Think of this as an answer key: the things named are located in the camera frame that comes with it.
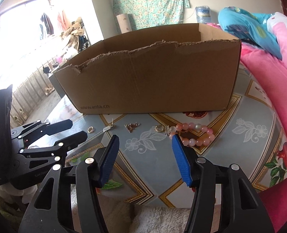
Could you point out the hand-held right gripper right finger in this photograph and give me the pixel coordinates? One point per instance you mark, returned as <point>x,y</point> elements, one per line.
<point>183,167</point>

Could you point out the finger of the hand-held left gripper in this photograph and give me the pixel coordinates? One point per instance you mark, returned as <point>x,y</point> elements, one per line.
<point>58,126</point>
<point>70,141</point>

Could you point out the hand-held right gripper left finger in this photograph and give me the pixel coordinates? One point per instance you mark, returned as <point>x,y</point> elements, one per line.
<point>108,165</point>

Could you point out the silver bar charm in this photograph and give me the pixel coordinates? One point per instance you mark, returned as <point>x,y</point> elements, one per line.
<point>108,127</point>

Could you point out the gold butterfly charm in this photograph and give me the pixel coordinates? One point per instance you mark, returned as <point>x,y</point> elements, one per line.
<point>131,127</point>

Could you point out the brown cardboard box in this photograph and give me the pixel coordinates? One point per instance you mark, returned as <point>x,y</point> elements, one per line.
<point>146,82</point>

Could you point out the person's left forearm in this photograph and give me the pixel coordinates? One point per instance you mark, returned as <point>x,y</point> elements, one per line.
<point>15,194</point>

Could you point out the white sneakers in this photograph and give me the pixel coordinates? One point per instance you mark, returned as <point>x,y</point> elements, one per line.
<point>19,117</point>

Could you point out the beige shoes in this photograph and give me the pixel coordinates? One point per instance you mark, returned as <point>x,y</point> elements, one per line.
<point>49,89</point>

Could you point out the window railing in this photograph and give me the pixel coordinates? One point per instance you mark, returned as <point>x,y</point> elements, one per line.
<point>32,89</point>

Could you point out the fruit print tablecloth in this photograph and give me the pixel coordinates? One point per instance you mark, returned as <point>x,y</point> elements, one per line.
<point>230,150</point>

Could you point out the white fleece clothing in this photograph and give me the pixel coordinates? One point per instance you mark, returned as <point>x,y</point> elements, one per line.
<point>153,218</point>

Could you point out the wheelchair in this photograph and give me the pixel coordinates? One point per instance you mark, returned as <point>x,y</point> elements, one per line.
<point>84,44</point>

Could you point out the beige clothes pile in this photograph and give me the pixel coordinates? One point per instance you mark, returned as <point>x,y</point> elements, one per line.
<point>74,32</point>

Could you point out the dark hanging jacket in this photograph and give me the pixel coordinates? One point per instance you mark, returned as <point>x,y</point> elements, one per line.
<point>46,23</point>

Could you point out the pink hanging garment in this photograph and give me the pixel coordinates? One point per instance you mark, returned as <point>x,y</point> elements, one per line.
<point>61,20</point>

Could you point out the pale cardboard roll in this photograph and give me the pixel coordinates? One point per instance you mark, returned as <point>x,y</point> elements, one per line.
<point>125,23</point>

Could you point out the hot pink blanket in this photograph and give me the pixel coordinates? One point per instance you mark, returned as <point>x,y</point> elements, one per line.
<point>279,89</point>

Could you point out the blue water bottle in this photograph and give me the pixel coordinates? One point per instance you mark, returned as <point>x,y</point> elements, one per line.
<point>203,14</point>

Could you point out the green floral cloth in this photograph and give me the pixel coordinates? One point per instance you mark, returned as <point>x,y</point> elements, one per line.
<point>153,2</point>

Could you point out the blue patterned quilt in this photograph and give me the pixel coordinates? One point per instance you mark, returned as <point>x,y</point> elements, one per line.
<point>240,21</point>

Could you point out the pale pink quilt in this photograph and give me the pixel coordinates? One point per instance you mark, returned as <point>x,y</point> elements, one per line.
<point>276,20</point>

